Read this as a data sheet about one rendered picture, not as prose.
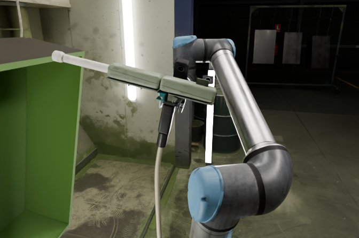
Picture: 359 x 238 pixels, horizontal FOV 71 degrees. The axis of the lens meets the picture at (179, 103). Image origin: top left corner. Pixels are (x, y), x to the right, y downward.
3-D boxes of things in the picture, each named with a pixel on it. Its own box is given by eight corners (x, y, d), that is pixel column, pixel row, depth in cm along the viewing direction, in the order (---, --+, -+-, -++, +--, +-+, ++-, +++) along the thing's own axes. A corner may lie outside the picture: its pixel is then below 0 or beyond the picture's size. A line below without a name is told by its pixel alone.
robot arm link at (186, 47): (198, 35, 101) (198, 66, 105) (170, 35, 100) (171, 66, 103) (204, 35, 92) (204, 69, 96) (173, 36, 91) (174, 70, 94)
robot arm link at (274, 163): (324, 196, 53) (232, 31, 100) (267, 202, 51) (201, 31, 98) (301, 217, 61) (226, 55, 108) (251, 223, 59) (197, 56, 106)
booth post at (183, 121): (188, 169, 325) (191, -28, 259) (175, 167, 329) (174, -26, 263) (191, 162, 342) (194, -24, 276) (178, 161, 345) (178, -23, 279)
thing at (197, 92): (200, 152, 77) (219, 81, 70) (198, 160, 73) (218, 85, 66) (56, 112, 83) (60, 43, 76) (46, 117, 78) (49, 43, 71)
